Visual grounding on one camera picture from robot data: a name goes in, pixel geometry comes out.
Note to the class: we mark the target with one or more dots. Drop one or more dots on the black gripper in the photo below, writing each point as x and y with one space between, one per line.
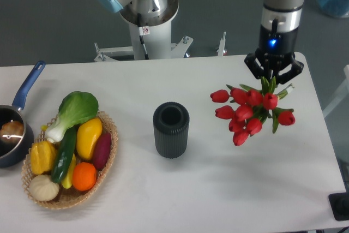
275 56

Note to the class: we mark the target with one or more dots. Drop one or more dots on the red tulip bouquet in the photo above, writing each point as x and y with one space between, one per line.
248 108

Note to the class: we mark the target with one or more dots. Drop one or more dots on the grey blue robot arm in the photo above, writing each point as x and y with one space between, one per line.
277 15

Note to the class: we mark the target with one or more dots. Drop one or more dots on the black ribbed vase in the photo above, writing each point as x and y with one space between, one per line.
171 126

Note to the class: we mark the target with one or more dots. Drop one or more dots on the black device at edge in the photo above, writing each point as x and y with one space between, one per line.
339 205

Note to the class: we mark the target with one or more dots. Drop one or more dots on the purple sweet potato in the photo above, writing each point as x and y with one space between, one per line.
102 151

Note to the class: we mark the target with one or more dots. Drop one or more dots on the yellow mango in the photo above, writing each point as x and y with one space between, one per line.
87 136

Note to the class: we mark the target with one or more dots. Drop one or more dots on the green bok choy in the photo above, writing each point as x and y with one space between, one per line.
76 108

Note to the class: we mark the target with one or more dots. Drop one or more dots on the orange fruit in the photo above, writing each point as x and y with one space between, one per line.
84 176

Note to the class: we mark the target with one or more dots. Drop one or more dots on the green cucumber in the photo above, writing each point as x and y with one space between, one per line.
64 155

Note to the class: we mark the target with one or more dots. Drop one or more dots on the woven wicker basket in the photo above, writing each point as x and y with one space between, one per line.
68 198

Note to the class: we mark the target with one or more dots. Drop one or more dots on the yellow banana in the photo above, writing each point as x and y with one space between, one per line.
67 181

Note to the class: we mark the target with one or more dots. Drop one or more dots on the yellow bell pepper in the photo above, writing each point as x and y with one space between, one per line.
42 157

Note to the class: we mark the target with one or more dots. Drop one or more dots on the white steamed bun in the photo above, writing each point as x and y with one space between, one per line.
42 188

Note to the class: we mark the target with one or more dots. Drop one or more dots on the brown bread in pan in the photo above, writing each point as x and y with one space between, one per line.
12 132

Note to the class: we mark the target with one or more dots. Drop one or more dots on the blue saucepan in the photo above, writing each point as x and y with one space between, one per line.
11 154

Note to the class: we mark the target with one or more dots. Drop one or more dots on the white frame at right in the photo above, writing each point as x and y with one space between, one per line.
338 96

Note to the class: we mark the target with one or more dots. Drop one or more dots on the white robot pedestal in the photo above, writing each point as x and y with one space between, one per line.
150 28

